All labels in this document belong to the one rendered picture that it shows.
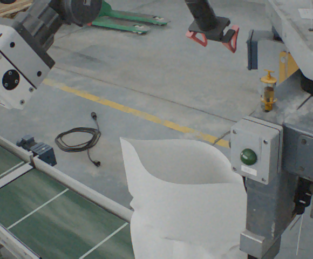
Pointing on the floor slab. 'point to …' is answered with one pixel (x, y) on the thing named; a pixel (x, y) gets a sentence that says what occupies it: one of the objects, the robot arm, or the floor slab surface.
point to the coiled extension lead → (82, 143)
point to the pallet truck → (106, 10)
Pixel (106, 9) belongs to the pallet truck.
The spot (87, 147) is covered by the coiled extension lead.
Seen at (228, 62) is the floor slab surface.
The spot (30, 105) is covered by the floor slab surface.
